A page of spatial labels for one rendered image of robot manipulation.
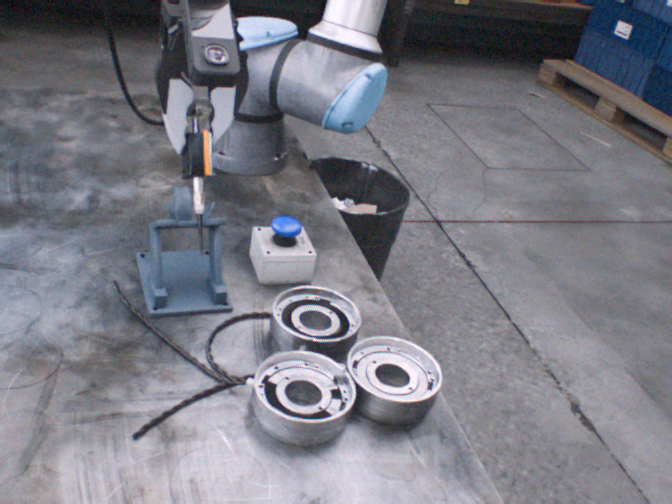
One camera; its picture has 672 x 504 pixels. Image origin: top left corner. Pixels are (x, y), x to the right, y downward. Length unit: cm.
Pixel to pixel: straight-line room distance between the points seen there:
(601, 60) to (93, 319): 428
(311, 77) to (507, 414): 128
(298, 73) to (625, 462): 144
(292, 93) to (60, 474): 65
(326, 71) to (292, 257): 31
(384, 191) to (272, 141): 104
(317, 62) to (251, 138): 18
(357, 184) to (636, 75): 273
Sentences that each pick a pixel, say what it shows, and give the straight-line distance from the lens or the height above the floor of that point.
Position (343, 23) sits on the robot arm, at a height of 107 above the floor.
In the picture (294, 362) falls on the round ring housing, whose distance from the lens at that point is 82.
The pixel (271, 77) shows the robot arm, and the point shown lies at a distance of 117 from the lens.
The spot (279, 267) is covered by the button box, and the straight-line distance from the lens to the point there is 97.
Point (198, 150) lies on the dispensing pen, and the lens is 83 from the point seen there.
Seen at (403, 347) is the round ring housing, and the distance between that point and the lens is 87.
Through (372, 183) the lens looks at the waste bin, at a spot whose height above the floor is 38.
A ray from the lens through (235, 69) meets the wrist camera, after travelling 73.
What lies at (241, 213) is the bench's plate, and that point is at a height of 80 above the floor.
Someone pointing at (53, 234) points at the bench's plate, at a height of 80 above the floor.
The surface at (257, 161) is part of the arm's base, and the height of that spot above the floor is 83.
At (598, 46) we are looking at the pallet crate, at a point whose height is 30.
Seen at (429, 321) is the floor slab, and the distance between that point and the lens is 238.
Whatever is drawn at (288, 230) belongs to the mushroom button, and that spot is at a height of 87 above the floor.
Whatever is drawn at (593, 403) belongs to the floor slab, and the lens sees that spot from 232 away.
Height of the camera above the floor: 136
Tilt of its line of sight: 31 degrees down
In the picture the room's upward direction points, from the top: 12 degrees clockwise
